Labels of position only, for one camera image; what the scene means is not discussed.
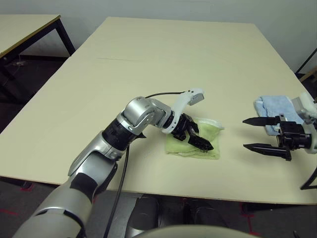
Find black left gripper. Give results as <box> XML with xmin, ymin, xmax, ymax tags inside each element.
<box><xmin>170</xmin><ymin>113</ymin><xmax>214</xmax><ymax>151</ymax></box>

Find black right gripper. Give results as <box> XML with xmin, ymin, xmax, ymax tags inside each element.
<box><xmin>242</xmin><ymin>114</ymin><xmax>312</xmax><ymax>162</ymax></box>

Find green towel white trim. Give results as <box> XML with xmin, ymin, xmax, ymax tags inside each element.
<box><xmin>165</xmin><ymin>116</ymin><xmax>226</xmax><ymax>161</ymax></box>

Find folded blue towel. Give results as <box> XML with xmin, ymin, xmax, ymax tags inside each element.
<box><xmin>254</xmin><ymin>95</ymin><xmax>304</xmax><ymax>136</ymax></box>

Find black right robot foot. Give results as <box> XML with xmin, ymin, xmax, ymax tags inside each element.
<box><xmin>183</xmin><ymin>200</ymin><xmax>227</xmax><ymax>228</ymax></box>

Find black robot foot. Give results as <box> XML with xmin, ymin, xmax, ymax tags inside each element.
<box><xmin>183</xmin><ymin>200</ymin><xmax>227</xmax><ymax>228</ymax></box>
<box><xmin>127</xmin><ymin>195</ymin><xmax>160</xmax><ymax>236</ymax></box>

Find black stand pole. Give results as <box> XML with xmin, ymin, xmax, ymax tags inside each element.
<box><xmin>296</xmin><ymin>47</ymin><xmax>317</xmax><ymax>75</ymax></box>

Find black left robot foot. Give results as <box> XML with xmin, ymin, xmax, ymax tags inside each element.
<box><xmin>127</xmin><ymin>195</ymin><xmax>160</xmax><ymax>236</ymax></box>

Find grey robot torso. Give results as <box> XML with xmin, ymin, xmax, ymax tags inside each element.
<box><xmin>137</xmin><ymin>224</ymin><xmax>251</xmax><ymax>238</ymax></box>

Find beige side table black legs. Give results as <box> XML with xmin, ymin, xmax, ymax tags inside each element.
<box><xmin>0</xmin><ymin>14</ymin><xmax>76</xmax><ymax>100</ymax></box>

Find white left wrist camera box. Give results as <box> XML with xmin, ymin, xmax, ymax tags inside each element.
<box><xmin>160</xmin><ymin>88</ymin><xmax>206</xmax><ymax>134</ymax></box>

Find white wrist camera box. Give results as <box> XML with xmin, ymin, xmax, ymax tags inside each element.
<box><xmin>160</xmin><ymin>88</ymin><xmax>206</xmax><ymax>134</ymax></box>
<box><xmin>291</xmin><ymin>92</ymin><xmax>317</xmax><ymax>154</ymax></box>

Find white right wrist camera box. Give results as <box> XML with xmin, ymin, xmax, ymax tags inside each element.
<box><xmin>291</xmin><ymin>92</ymin><xmax>317</xmax><ymax>154</ymax></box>

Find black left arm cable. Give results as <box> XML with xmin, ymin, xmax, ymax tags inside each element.
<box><xmin>104</xmin><ymin>92</ymin><xmax>185</xmax><ymax>238</ymax></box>

